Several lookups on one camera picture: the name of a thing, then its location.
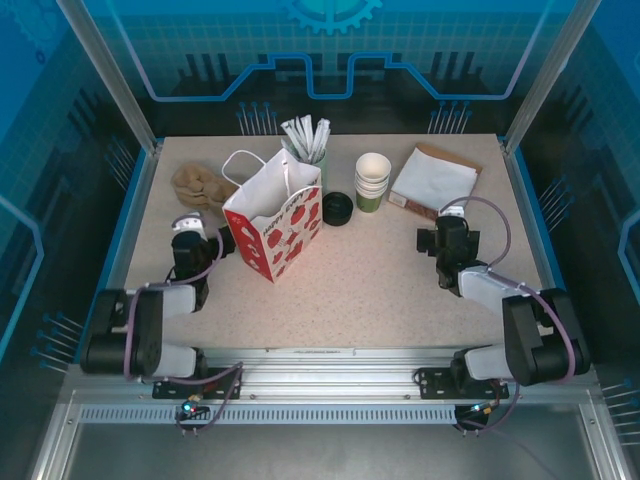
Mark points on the red white paper gift bag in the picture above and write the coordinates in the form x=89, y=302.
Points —
x=290, y=225

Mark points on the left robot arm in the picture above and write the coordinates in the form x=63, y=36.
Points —
x=145, y=330

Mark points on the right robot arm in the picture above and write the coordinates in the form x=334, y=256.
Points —
x=520, y=340

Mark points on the black plastic cup lid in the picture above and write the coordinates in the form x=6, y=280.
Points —
x=338, y=204
x=338, y=219
x=338, y=222
x=338, y=225

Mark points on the mint green holder cup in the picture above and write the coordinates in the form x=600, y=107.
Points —
x=322, y=165

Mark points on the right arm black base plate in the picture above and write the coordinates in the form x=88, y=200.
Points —
x=435, y=382

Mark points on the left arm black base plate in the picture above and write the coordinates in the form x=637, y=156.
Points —
x=220, y=385

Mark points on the aluminium mounting rail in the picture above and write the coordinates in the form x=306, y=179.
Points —
x=325, y=375

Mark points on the aluminium frame post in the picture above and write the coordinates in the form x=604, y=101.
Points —
x=545, y=70
x=107, y=75

